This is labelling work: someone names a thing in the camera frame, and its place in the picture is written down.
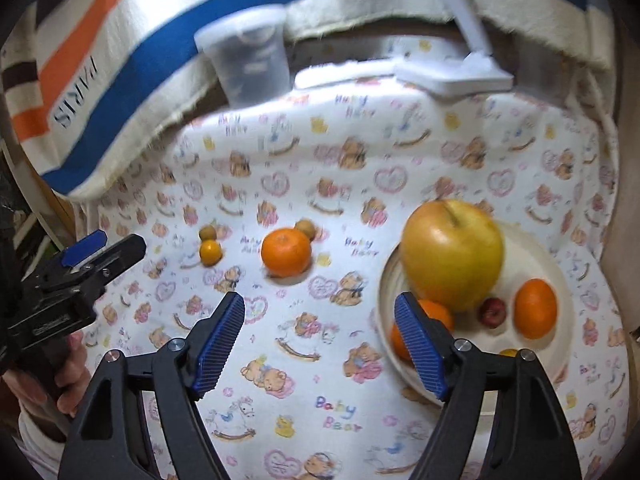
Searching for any yellow cherry tomato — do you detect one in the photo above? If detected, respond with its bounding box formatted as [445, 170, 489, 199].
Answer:
[198, 240, 224, 266]
[499, 348, 518, 358]

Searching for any orange mandarin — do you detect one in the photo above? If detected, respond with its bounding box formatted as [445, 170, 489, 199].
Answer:
[388, 298, 456, 365]
[513, 278, 558, 340]
[260, 228, 311, 278]

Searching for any large yellow red apple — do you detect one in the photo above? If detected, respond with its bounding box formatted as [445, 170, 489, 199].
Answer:
[399, 200, 506, 313]

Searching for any left hand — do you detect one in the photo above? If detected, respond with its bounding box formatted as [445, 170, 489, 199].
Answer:
[2, 332, 91, 418]

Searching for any orange mandarin on cloth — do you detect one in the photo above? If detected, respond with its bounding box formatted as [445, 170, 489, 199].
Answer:
[260, 228, 311, 278]

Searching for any striped Paris blanket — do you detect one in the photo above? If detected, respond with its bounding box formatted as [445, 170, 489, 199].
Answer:
[0, 0, 616, 201]

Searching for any baby bear print cloth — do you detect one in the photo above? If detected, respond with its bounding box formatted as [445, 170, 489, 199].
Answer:
[85, 60, 629, 479]

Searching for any clear plastic lidded container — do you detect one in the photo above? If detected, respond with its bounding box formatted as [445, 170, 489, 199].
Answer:
[194, 4, 292, 108]

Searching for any white power strip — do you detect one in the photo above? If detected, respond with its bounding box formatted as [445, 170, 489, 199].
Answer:
[294, 58, 395, 90]

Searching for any white desk lamp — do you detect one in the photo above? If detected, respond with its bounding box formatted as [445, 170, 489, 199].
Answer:
[392, 0, 516, 100]

